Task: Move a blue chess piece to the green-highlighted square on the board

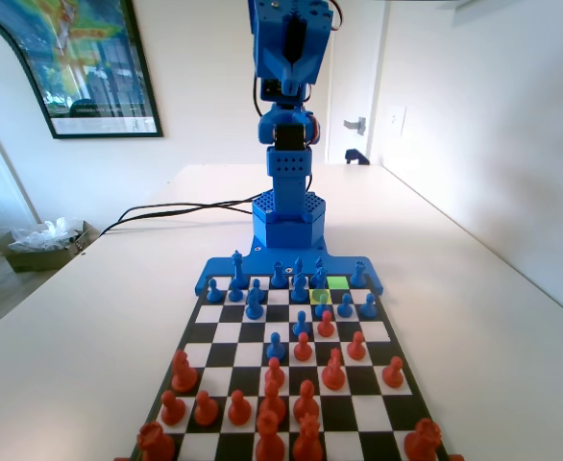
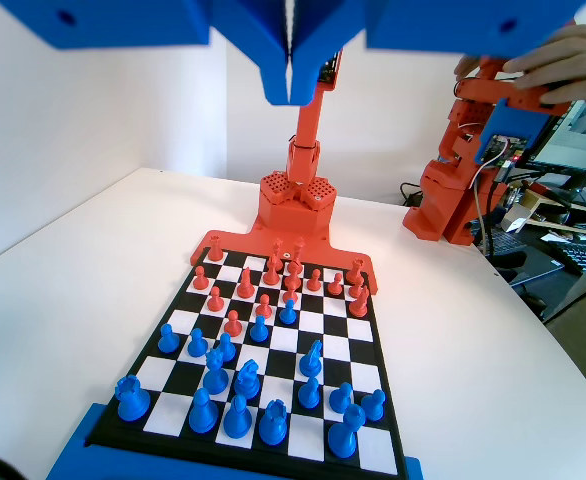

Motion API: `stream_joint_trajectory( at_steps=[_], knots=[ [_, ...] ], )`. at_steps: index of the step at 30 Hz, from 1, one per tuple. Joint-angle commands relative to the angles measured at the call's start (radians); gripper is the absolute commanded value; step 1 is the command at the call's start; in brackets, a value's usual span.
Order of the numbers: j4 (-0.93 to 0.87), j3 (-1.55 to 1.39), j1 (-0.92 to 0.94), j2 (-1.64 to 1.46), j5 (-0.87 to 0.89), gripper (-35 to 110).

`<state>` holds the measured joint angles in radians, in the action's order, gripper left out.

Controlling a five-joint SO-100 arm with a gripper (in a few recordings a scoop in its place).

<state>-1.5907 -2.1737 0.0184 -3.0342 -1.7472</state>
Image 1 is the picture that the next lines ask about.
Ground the group of blue chess pieces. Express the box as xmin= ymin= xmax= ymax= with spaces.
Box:
xmin=193 ymin=234 xmax=386 ymax=297

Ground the blue chess queen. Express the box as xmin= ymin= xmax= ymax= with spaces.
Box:
xmin=231 ymin=250 xmax=246 ymax=289

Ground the blue chess knight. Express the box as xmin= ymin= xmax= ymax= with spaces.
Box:
xmin=244 ymin=287 xmax=265 ymax=322
xmin=289 ymin=272 xmax=309 ymax=304

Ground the red chess pawn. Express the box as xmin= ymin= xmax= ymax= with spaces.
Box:
xmin=292 ymin=331 xmax=314 ymax=363
xmin=159 ymin=389 xmax=187 ymax=426
xmin=346 ymin=330 xmax=368 ymax=361
xmin=227 ymin=389 xmax=253 ymax=426
xmin=381 ymin=355 xmax=405 ymax=390
xmin=264 ymin=356 xmax=286 ymax=388
xmin=193 ymin=390 xmax=220 ymax=427
xmin=316 ymin=310 xmax=336 ymax=338

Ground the red chess rook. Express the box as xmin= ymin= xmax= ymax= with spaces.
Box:
xmin=136 ymin=421 xmax=177 ymax=461
xmin=403 ymin=417 xmax=443 ymax=461

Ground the white door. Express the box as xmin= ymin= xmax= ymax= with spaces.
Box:
xmin=328 ymin=0 xmax=387 ymax=165

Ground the black framed map poster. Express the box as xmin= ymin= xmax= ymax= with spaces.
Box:
xmin=0 ymin=0 xmax=164 ymax=140

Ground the black and white chessboard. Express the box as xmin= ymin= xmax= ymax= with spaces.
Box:
xmin=126 ymin=273 xmax=451 ymax=461

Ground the clear crumpled plastic wrap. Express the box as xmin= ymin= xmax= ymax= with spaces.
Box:
xmin=8 ymin=216 xmax=85 ymax=254

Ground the brown cardboard box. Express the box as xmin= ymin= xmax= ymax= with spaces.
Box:
xmin=0 ymin=219 xmax=101 ymax=274

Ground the white light switch plate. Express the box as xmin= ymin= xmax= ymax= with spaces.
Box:
xmin=387 ymin=105 xmax=407 ymax=138

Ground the black power cable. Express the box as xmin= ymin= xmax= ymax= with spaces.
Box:
xmin=99 ymin=199 xmax=257 ymax=236
xmin=115 ymin=191 xmax=266 ymax=225

